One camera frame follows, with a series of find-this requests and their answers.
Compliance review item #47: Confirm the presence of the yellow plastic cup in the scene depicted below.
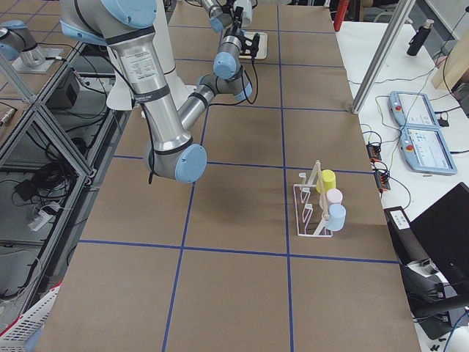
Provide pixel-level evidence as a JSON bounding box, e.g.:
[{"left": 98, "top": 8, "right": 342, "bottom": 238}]
[{"left": 316, "top": 169, "right": 336, "bottom": 193}]

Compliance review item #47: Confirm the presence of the pink plastic cup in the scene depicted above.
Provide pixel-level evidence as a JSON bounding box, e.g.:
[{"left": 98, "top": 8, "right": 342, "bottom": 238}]
[{"left": 319, "top": 188, "right": 343, "bottom": 209}]

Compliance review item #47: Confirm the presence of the blue cup front row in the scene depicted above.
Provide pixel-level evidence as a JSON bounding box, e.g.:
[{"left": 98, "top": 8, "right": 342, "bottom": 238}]
[{"left": 326, "top": 204, "right": 347, "bottom": 232}]

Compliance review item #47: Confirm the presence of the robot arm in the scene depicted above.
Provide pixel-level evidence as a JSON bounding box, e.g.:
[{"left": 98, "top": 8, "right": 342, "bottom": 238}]
[
  {"left": 196, "top": 0, "right": 258, "bottom": 33},
  {"left": 60, "top": 1, "right": 259, "bottom": 183}
]

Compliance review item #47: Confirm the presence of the cream plastic tray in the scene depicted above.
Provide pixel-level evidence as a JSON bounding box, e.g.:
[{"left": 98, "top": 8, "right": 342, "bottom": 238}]
[{"left": 240, "top": 32, "right": 267, "bottom": 60}]

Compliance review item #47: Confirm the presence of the upper teach pendant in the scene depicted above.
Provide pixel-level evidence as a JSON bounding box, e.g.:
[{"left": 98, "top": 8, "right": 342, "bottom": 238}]
[{"left": 389, "top": 91, "right": 439, "bottom": 128}]

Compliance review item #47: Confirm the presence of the teach pendant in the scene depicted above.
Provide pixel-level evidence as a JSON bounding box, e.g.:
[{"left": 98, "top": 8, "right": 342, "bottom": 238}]
[
  {"left": 389, "top": 91, "right": 439, "bottom": 128},
  {"left": 400, "top": 126, "right": 457, "bottom": 175}
]

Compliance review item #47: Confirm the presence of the lower teach pendant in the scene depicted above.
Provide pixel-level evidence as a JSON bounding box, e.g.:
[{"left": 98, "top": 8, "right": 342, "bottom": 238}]
[{"left": 400, "top": 126, "right": 457, "bottom": 175}]

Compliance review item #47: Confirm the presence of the red cylinder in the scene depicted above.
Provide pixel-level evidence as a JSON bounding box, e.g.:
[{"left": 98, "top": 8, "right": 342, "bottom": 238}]
[{"left": 333, "top": 0, "right": 349, "bottom": 32}]

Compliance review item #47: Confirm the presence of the black laptop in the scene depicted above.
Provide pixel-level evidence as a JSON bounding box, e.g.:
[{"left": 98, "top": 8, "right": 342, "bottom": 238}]
[{"left": 410, "top": 182, "right": 468, "bottom": 282}]

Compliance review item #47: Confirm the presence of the black water bottle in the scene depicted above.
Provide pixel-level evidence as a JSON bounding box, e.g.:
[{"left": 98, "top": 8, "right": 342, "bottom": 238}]
[{"left": 406, "top": 19, "right": 434, "bottom": 56}]

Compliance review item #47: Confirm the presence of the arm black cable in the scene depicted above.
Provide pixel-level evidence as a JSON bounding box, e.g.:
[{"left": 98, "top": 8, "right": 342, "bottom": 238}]
[{"left": 146, "top": 54, "right": 257, "bottom": 184}]

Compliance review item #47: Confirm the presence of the white wire cup rack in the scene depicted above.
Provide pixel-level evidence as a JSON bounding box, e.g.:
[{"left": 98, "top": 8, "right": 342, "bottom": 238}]
[{"left": 293, "top": 161, "right": 335, "bottom": 238}]

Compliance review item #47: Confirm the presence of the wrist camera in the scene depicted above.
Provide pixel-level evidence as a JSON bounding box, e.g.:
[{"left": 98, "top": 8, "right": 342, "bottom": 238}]
[{"left": 240, "top": 32, "right": 261, "bottom": 59}]

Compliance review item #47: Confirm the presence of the aluminium frame shelf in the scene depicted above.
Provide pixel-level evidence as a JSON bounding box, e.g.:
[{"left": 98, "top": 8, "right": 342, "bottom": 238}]
[{"left": 0, "top": 47, "right": 114, "bottom": 305}]

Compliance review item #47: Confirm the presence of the aluminium frame post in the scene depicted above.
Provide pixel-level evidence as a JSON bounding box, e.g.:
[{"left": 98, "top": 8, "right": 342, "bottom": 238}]
[{"left": 350, "top": 0, "right": 416, "bottom": 114}]

